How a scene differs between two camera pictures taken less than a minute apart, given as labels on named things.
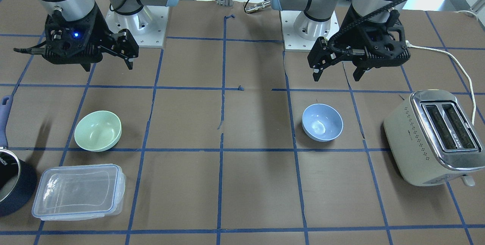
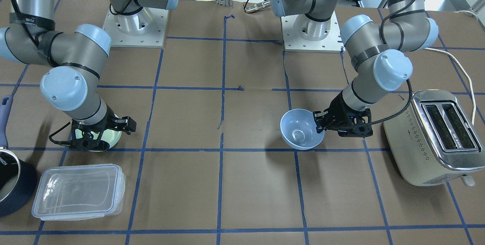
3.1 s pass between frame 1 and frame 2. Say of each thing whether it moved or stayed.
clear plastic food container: stayed
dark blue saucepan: stayed
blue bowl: moved
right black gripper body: moved
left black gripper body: moved
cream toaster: stayed
